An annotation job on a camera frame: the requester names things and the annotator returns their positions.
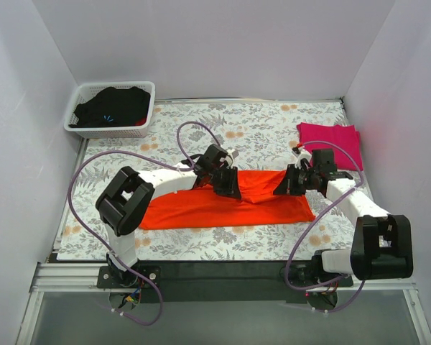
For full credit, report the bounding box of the orange t shirt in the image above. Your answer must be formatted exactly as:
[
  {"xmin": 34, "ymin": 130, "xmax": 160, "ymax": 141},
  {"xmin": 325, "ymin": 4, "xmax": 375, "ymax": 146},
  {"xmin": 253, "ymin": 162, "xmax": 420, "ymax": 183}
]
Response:
[{"xmin": 139, "ymin": 170, "xmax": 315, "ymax": 230}]

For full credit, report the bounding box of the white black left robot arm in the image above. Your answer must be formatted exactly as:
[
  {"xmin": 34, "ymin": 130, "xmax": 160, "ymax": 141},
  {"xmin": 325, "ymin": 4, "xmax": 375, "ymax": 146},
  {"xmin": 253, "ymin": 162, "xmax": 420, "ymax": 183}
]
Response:
[{"xmin": 96, "ymin": 144, "xmax": 241, "ymax": 286}]

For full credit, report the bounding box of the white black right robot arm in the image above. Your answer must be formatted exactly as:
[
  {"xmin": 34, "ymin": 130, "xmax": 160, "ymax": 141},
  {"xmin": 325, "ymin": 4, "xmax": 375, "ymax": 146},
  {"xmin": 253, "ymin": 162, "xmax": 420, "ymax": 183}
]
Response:
[{"xmin": 274, "ymin": 144, "xmax": 414, "ymax": 290}]

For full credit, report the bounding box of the floral patterned table mat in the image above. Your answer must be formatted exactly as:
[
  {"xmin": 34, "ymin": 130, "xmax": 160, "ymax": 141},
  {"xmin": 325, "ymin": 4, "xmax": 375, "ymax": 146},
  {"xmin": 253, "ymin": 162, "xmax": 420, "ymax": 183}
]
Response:
[{"xmin": 56, "ymin": 100, "xmax": 394, "ymax": 261}]

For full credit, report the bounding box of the folded magenta t shirt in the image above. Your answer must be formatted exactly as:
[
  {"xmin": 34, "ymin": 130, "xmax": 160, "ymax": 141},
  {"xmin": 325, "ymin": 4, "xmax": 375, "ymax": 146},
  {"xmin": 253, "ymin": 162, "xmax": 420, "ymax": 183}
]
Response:
[{"xmin": 296, "ymin": 122, "xmax": 363, "ymax": 172}]

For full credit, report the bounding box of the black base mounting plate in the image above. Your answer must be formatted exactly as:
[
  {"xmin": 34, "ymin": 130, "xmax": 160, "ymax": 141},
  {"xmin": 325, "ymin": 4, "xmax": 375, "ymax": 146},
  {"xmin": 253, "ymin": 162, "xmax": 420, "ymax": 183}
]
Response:
[{"xmin": 96, "ymin": 260, "xmax": 337, "ymax": 303}]

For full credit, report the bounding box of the black t shirt in basket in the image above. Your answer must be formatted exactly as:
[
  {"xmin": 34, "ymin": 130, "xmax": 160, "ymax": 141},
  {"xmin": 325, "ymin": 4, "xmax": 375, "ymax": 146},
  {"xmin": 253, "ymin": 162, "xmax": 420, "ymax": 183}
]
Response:
[{"xmin": 69, "ymin": 86, "xmax": 151, "ymax": 128}]

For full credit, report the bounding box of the white plastic laundry basket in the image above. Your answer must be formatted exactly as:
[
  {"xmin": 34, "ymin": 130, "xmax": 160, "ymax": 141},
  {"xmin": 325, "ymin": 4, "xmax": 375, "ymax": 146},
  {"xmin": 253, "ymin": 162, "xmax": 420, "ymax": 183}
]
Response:
[{"xmin": 64, "ymin": 81, "xmax": 156, "ymax": 139}]

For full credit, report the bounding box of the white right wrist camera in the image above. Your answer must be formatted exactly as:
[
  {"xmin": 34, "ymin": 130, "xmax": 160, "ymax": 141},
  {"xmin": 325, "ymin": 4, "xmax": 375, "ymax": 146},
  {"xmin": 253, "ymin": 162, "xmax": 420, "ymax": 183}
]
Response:
[{"xmin": 292, "ymin": 144, "xmax": 312, "ymax": 170}]

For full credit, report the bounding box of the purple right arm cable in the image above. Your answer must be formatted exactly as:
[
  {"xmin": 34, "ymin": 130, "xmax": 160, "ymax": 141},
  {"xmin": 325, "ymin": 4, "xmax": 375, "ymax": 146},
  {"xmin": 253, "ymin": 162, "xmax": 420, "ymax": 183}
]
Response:
[{"xmin": 285, "ymin": 140, "xmax": 366, "ymax": 313}]

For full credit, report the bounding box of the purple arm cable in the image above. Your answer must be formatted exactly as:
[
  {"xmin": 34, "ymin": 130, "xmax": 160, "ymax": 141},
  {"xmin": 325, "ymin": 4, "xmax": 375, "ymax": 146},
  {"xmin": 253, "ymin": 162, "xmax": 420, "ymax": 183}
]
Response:
[
  {"xmin": 68, "ymin": 121, "xmax": 164, "ymax": 326},
  {"xmin": 285, "ymin": 140, "xmax": 366, "ymax": 313}
]

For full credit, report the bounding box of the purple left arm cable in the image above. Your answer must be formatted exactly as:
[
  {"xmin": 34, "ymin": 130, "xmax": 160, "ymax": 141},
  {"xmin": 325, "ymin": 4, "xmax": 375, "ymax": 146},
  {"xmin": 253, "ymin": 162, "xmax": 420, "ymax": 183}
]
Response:
[{"xmin": 68, "ymin": 121, "xmax": 164, "ymax": 326}]

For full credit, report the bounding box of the aluminium frame rail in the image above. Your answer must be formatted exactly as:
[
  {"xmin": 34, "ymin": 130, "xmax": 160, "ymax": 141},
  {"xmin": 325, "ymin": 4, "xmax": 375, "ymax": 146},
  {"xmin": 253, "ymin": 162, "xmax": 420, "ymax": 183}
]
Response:
[{"xmin": 31, "ymin": 262, "xmax": 418, "ymax": 292}]

